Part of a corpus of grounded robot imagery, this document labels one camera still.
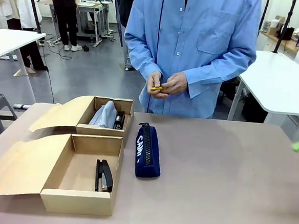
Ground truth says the white power strip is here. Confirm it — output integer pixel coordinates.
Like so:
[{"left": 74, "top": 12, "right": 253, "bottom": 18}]
[{"left": 13, "top": 103, "right": 33, "bottom": 110}]

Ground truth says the black cable on shirt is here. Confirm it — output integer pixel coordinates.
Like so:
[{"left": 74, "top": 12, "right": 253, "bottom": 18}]
[{"left": 146, "top": 0, "right": 165, "bottom": 114}]

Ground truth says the wooden counter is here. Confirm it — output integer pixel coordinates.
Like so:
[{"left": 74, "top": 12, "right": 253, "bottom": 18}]
[{"left": 257, "top": 30, "right": 299, "bottom": 60}]

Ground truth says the person's right hand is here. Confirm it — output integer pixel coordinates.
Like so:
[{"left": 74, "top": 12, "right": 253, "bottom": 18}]
[{"left": 146, "top": 71, "right": 170, "bottom": 99}]

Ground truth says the plain black stapler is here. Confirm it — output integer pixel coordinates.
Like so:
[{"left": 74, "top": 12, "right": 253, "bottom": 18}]
[{"left": 114, "top": 110, "right": 126, "bottom": 130}]

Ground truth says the person in blue shirt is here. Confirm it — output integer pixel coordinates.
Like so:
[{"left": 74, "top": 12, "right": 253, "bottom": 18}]
[{"left": 118, "top": 0, "right": 263, "bottom": 122}]

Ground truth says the white table with slanted leg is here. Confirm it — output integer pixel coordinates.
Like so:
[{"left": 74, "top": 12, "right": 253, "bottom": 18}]
[{"left": 0, "top": 28, "right": 47, "bottom": 105}]

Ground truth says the black box on counter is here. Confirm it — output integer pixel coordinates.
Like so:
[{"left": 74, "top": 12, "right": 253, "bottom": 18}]
[{"left": 280, "top": 26, "right": 295, "bottom": 42}]

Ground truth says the light blue folded cloth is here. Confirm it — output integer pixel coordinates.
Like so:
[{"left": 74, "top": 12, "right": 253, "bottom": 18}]
[{"left": 88, "top": 99, "right": 119, "bottom": 129}]

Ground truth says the person's left forearm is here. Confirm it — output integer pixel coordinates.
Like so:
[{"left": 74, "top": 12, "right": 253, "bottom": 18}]
[{"left": 185, "top": 47, "right": 257, "bottom": 103}]

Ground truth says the person's left hand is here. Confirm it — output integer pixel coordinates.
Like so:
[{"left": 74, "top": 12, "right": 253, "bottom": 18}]
[{"left": 162, "top": 71, "right": 189, "bottom": 97}]

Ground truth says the white table with rounded corner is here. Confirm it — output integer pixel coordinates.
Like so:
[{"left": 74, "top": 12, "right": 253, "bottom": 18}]
[{"left": 227, "top": 48, "right": 299, "bottom": 125}]

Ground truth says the open cardboard carton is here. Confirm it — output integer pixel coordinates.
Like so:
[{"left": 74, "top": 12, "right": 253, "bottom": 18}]
[{"left": 269, "top": 14, "right": 287, "bottom": 37}]

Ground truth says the black stapler with white print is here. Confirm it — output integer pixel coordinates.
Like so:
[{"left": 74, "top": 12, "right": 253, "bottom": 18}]
[{"left": 94, "top": 159, "right": 115, "bottom": 193}]

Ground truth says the large cardboard box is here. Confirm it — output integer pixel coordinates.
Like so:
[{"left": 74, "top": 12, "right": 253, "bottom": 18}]
[{"left": 0, "top": 128, "right": 125, "bottom": 217}]

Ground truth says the small cardboard box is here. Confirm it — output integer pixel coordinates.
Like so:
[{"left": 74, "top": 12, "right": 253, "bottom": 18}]
[{"left": 27, "top": 91, "right": 135, "bottom": 149}]

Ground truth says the background workbench desk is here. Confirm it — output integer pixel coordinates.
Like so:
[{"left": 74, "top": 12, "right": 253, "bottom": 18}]
[{"left": 36, "top": 0, "right": 117, "bottom": 50}]

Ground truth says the black tripod pole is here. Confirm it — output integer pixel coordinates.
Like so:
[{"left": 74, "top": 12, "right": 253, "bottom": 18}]
[
  {"left": 271, "top": 0, "right": 297, "bottom": 55},
  {"left": 23, "top": 0, "right": 45, "bottom": 35}
]

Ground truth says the person's right forearm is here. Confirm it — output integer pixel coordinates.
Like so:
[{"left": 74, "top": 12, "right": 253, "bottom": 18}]
[{"left": 121, "top": 33, "right": 165, "bottom": 79}]

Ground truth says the person in dark jacket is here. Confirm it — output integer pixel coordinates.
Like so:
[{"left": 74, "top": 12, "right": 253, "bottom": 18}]
[{"left": 108, "top": 0, "right": 137, "bottom": 71}]

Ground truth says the navy blue pencil case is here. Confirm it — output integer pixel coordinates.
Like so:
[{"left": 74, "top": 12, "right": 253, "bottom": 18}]
[{"left": 134, "top": 122, "right": 164, "bottom": 180}]

